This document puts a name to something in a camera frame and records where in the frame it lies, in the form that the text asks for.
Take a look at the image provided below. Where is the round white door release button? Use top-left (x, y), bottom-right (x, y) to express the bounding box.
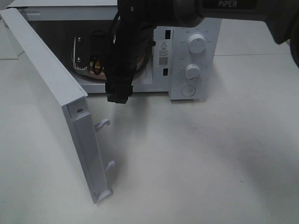
top-left (181, 85), bottom-right (196, 97)

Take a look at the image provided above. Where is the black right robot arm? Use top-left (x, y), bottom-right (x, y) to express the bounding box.
top-left (101, 0), bottom-right (299, 104)

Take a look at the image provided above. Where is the upper white power knob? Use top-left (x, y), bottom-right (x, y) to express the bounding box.
top-left (187, 33), bottom-right (206, 54)

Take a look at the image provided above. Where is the white microwave door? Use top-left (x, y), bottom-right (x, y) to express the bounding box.
top-left (0, 8), bottom-right (115, 203)

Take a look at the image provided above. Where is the white timer knob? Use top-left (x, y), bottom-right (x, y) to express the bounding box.
top-left (184, 64), bottom-right (201, 80)

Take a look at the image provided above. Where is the pink round plate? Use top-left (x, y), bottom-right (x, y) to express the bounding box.
top-left (70, 52), bottom-right (145, 80)

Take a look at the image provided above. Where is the white warning label sticker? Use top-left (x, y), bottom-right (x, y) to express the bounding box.
top-left (158, 41), bottom-right (169, 67)

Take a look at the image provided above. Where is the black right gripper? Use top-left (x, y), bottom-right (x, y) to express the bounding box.
top-left (104, 0), bottom-right (177, 104)

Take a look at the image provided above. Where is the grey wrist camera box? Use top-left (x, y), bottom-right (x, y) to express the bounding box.
top-left (73, 35), bottom-right (90, 70)

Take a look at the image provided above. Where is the toast sandwich with filling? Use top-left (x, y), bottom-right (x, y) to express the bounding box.
top-left (90, 60), bottom-right (104, 73)

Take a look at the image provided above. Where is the white microwave oven body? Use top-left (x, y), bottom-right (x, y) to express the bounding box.
top-left (6, 0), bottom-right (221, 100)

